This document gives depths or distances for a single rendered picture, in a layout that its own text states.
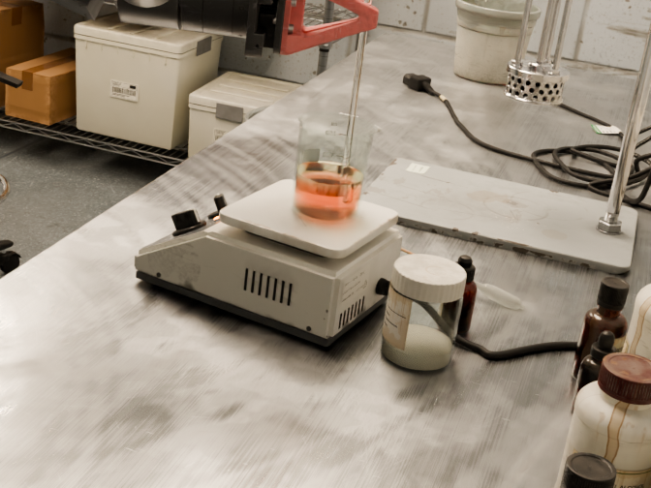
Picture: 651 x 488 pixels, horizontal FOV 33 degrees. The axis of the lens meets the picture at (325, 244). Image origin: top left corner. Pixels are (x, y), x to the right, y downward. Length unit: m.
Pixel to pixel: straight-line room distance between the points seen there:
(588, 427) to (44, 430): 0.36
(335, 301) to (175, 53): 2.31
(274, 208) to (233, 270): 0.06
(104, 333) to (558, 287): 0.45
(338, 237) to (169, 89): 2.32
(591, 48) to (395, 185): 2.04
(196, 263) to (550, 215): 0.48
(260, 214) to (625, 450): 0.37
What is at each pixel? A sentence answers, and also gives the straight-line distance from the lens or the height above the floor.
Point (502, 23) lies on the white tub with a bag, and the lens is 1.81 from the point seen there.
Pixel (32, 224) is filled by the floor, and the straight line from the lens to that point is 3.02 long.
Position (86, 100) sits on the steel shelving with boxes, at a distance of 3.32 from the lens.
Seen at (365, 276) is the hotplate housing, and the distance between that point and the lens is 0.91.
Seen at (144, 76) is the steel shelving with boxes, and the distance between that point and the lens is 3.21.
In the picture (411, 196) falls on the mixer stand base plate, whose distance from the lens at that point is 1.23.
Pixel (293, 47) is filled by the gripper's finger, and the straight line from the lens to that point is 0.87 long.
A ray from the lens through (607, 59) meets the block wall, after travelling 3.26.
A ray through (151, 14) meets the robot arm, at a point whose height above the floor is 0.99.
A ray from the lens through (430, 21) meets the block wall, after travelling 3.31.
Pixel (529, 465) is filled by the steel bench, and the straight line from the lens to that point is 0.80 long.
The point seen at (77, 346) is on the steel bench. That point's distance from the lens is 0.87.
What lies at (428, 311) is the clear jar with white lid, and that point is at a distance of 0.85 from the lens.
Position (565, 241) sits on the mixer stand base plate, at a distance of 1.18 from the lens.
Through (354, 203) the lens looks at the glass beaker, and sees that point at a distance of 0.91.
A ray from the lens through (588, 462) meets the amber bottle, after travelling 0.61.
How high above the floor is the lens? 1.17
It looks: 23 degrees down
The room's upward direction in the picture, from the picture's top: 7 degrees clockwise
